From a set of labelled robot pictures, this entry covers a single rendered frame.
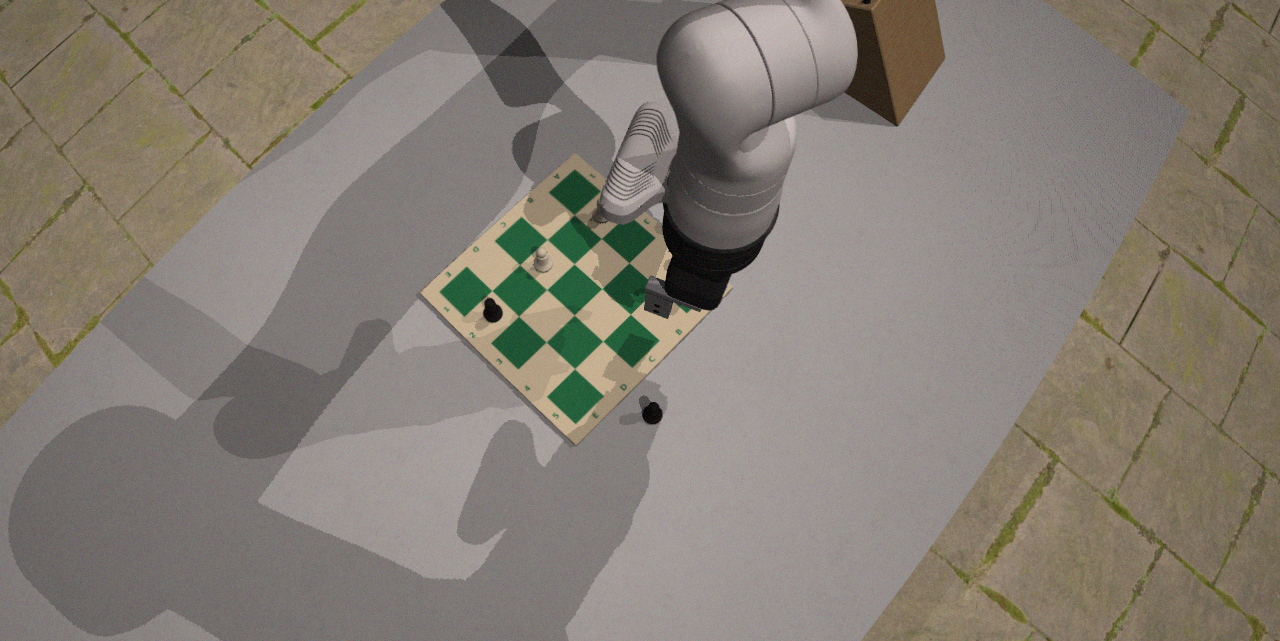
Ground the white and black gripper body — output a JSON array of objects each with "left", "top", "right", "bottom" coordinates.
[{"left": 600, "top": 102, "right": 783, "bottom": 311}]

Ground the black pawn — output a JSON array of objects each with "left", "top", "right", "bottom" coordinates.
[
  {"left": 643, "top": 402, "right": 663, "bottom": 425},
  {"left": 484, "top": 298, "right": 503, "bottom": 322}
]

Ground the green and cream chessboard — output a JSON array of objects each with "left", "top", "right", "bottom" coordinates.
[{"left": 420, "top": 154, "right": 712, "bottom": 447}]

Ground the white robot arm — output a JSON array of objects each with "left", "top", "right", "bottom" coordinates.
[{"left": 657, "top": 0, "right": 858, "bottom": 214}]

